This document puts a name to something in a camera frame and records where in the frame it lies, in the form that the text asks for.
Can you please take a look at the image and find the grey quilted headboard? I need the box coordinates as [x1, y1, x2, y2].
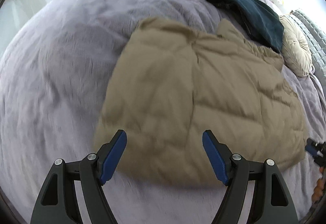
[290, 10, 325, 91]

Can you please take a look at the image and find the person's left hand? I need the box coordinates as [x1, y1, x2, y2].
[312, 178, 325, 202]

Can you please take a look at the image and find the dark teal folded garment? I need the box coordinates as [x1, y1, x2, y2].
[206, 0, 284, 53]

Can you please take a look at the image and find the round cream pleated cushion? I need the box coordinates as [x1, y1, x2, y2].
[279, 15, 313, 78]

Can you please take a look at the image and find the khaki puffer jacket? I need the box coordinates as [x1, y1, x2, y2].
[93, 18, 308, 186]

